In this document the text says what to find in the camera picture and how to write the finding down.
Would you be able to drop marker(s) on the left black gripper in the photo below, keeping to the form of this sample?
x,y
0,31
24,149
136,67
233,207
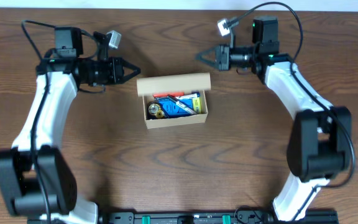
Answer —
x,y
117,70

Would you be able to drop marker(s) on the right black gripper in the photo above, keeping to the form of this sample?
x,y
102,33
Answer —
x,y
223,57

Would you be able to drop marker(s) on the brown cardboard box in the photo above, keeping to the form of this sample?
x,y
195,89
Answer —
x,y
186,83

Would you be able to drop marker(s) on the orange highlighter pen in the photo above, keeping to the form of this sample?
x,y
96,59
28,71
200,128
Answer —
x,y
163,95

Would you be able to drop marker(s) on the blue whiteboard marker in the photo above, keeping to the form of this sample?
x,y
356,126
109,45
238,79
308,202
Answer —
x,y
189,96

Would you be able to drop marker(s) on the yellow highlighter pen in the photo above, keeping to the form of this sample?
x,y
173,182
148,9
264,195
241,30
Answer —
x,y
196,102

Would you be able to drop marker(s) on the correction tape dispenser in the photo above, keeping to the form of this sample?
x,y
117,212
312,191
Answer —
x,y
155,111

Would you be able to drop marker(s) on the blue plastic stapler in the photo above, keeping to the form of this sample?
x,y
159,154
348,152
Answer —
x,y
172,110

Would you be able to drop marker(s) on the black whiteboard marker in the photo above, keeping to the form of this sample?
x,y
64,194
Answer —
x,y
181,105

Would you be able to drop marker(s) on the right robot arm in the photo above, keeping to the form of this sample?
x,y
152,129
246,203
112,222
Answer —
x,y
320,143

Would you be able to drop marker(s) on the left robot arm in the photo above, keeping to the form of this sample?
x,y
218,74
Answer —
x,y
35,180

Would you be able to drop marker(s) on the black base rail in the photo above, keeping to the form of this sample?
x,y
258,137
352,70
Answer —
x,y
245,215

